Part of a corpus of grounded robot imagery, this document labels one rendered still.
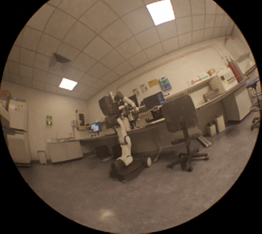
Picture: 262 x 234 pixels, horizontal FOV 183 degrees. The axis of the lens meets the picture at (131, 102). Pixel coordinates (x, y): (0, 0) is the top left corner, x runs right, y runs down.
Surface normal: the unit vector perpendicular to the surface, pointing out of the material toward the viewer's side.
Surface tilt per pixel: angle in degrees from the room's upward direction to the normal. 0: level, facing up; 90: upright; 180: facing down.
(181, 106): 90
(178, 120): 90
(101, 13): 180
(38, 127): 90
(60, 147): 90
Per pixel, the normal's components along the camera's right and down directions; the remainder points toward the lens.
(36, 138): 0.84, -0.37
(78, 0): 0.25, 0.92
